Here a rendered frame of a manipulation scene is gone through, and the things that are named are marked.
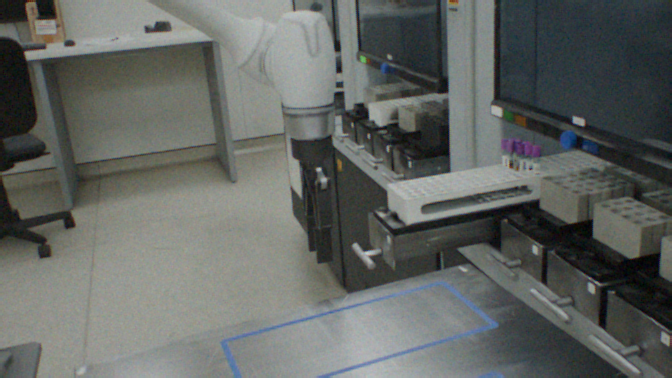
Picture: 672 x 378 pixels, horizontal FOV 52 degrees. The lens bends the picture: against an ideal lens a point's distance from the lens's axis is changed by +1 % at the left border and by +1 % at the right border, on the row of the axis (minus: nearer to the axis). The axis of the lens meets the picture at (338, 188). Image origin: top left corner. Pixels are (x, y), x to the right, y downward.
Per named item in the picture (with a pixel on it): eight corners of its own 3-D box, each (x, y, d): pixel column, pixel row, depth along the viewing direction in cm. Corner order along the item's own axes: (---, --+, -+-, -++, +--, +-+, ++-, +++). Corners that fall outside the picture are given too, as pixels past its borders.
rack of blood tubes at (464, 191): (520, 188, 144) (520, 160, 142) (547, 203, 135) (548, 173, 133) (387, 213, 136) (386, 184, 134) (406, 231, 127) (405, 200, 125)
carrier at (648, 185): (654, 213, 122) (657, 181, 120) (645, 215, 122) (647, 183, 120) (611, 193, 133) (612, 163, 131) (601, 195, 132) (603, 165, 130)
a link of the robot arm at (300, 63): (348, 103, 117) (320, 92, 128) (342, 9, 112) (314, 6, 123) (289, 112, 113) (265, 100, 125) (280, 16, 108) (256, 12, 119)
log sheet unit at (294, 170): (290, 187, 326) (282, 114, 314) (304, 205, 301) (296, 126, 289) (285, 187, 325) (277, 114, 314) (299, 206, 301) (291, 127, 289)
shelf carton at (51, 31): (34, 45, 399) (24, 2, 391) (38, 41, 419) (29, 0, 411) (64, 42, 403) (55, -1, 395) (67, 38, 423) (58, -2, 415)
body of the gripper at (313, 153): (338, 137, 118) (341, 188, 121) (324, 127, 126) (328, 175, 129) (296, 143, 116) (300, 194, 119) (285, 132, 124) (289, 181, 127)
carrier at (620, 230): (651, 262, 105) (653, 225, 103) (639, 264, 104) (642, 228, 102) (602, 234, 116) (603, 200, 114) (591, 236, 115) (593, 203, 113)
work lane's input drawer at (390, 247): (654, 188, 157) (657, 150, 154) (701, 208, 144) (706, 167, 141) (349, 248, 138) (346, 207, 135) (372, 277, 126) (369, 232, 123)
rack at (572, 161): (648, 164, 152) (651, 137, 150) (683, 177, 143) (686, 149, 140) (528, 187, 144) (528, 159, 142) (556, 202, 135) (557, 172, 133)
